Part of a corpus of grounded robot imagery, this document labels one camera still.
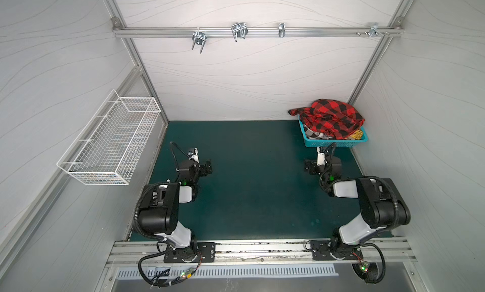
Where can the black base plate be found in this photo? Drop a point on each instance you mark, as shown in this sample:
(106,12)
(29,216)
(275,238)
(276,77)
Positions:
(327,250)
(189,252)

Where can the horizontal aluminium rail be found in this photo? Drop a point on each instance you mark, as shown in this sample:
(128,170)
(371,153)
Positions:
(253,32)

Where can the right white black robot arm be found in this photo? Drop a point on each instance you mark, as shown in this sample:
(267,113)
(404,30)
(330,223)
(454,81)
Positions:
(381,207)

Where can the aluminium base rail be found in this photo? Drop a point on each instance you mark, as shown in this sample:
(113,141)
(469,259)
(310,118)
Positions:
(242,252)

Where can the red black plaid shirt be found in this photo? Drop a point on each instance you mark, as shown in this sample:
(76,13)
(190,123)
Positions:
(336,119)

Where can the metal u-bolt clamp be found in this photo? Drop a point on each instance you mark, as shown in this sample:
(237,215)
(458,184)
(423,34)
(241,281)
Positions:
(199,39)
(239,31)

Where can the small metal clamp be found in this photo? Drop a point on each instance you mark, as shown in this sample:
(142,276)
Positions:
(282,30)

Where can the white wire basket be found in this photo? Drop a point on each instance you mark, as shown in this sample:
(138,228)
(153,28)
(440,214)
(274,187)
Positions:
(108,149)

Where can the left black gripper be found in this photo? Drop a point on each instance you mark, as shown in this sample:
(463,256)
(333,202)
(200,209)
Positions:
(206,168)

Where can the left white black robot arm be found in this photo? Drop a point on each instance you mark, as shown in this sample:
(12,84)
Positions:
(156,213)

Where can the yellow plaid shirt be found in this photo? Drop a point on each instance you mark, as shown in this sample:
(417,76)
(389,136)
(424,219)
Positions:
(357,135)

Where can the black white checked shirt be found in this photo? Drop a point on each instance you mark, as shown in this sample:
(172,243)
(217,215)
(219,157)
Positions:
(310,134)

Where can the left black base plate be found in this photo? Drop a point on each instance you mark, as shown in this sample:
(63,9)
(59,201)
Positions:
(189,252)

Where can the metal bracket with bolts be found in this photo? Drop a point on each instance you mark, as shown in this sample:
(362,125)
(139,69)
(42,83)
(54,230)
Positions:
(373,31)

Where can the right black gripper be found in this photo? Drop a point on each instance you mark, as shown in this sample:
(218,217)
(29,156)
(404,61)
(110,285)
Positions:
(310,167)

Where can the teal plastic basket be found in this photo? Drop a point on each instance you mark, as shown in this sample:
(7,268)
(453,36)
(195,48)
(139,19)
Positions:
(344,143)

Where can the metal U-bolt clamp middle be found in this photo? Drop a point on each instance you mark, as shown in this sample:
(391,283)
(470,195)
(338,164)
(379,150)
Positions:
(239,31)

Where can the white vent strip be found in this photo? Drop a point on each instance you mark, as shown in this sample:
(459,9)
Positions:
(236,271)

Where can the metal U-bolt clamp left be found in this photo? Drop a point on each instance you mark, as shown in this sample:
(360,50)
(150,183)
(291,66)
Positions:
(199,39)

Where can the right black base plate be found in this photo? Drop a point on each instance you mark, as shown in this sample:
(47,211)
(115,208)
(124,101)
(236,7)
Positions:
(327,250)

